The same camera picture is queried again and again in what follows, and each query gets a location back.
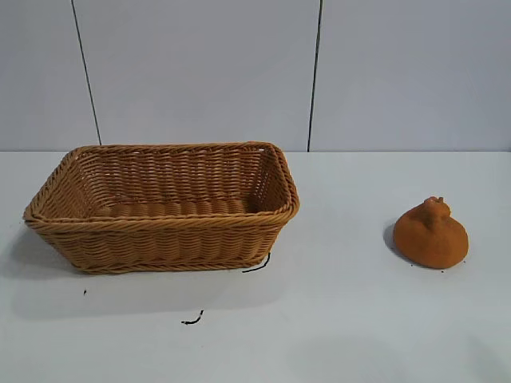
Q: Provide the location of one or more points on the orange-brown bread-like lump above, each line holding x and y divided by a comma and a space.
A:
431, 243

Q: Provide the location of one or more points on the tan woven wicker basket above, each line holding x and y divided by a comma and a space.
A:
159, 243

